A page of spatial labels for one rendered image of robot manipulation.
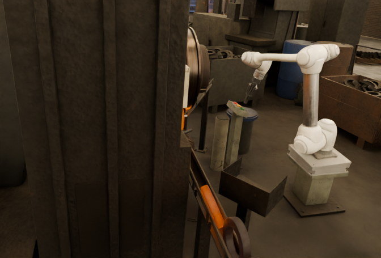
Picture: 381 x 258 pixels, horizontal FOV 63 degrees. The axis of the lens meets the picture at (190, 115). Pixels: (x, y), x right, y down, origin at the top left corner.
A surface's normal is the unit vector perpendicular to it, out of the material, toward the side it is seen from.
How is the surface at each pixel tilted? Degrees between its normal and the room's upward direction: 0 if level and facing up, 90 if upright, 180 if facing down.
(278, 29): 90
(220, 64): 90
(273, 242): 0
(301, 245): 0
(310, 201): 90
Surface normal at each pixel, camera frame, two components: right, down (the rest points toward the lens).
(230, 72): 0.51, 0.36
